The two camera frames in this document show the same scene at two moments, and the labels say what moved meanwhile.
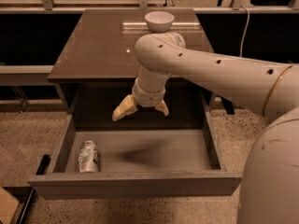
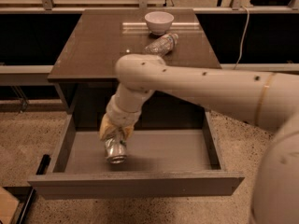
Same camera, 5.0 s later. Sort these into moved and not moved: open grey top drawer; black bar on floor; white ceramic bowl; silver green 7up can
Moved: silver green 7up can
Not moved: black bar on floor; white ceramic bowl; open grey top drawer
